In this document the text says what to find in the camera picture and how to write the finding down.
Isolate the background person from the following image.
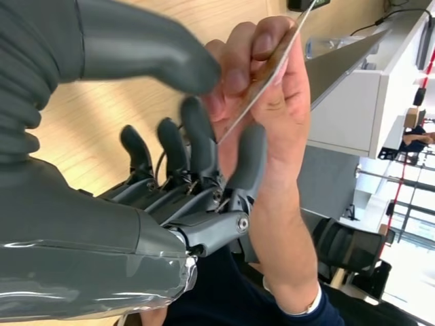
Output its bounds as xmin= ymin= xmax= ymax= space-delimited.
xmin=399 ymin=125 xmax=435 ymax=154

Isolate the white cabinet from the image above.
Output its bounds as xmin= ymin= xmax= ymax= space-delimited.
xmin=307 ymin=9 xmax=435 ymax=159

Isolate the clear plastic holder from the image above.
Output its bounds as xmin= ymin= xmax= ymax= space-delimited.
xmin=304 ymin=35 xmax=367 ymax=60

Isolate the black desk device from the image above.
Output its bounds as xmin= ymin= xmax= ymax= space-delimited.
xmin=287 ymin=0 xmax=331 ymax=12

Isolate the light wooden desk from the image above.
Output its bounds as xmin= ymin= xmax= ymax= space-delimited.
xmin=0 ymin=0 xmax=390 ymax=326

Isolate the black office chair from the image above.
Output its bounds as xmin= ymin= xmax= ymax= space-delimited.
xmin=313 ymin=218 xmax=392 ymax=300

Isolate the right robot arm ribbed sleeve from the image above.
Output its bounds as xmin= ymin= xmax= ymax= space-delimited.
xmin=0 ymin=0 xmax=84 ymax=165

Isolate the black cable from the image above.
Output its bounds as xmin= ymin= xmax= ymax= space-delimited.
xmin=350 ymin=7 xmax=434 ymax=37

